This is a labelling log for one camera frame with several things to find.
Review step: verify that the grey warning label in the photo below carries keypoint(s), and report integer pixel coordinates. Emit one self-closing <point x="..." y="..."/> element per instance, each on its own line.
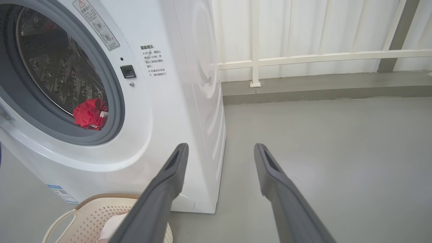
<point x="96" y="23"/>

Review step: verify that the white garment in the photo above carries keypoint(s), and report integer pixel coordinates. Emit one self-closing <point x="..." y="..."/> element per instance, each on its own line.
<point x="111" y="226"/>

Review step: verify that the cream perforated basket brown rim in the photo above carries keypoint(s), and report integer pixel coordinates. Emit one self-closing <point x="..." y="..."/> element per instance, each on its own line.
<point x="87" y="216"/>

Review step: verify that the dark grey slanted post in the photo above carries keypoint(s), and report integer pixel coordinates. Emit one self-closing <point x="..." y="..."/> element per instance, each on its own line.
<point x="398" y="37"/>

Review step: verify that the black text notice sticker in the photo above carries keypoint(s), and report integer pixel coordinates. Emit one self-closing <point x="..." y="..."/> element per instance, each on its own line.
<point x="153" y="60"/>

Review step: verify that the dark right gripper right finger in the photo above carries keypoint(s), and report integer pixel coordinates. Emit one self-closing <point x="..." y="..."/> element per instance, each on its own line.
<point x="290" y="209"/>

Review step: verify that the blue energy label sticker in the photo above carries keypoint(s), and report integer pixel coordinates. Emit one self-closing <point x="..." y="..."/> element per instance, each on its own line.
<point x="62" y="194"/>

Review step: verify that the red garment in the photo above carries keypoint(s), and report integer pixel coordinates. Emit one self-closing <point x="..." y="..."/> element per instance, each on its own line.
<point x="87" y="113"/>

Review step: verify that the stainless steel washing machine drum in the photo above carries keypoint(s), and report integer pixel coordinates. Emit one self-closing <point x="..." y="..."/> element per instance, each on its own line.
<point x="57" y="64"/>

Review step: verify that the white front-load washing machine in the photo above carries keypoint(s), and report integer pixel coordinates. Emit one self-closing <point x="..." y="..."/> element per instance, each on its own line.
<point x="152" y="135"/>

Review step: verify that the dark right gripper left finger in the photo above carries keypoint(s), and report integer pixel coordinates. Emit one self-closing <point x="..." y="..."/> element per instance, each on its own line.
<point x="152" y="202"/>

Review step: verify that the grey concrete curb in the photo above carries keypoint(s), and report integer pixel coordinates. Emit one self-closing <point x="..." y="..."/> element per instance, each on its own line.
<point x="320" y="87"/>

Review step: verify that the round white filter cover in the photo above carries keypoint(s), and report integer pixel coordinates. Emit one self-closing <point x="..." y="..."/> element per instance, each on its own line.
<point x="184" y="202"/>

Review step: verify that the white metal railing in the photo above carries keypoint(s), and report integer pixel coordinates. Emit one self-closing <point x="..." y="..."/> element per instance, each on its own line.
<point x="255" y="40"/>

